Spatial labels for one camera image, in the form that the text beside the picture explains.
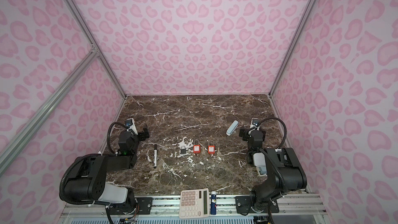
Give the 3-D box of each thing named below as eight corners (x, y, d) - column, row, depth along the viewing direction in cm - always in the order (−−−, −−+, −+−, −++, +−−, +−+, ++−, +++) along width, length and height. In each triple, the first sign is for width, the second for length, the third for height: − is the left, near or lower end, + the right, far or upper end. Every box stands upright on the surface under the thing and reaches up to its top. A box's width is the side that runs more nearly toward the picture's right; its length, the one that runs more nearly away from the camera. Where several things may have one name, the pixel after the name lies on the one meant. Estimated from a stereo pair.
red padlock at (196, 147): (193, 153, 92) (193, 151, 91) (194, 140, 97) (193, 139, 96) (200, 153, 92) (200, 151, 91) (200, 140, 97) (200, 139, 96)
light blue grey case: (225, 133, 100) (225, 130, 97) (234, 123, 106) (235, 119, 102) (228, 136, 99) (229, 132, 96) (237, 125, 105) (239, 121, 101)
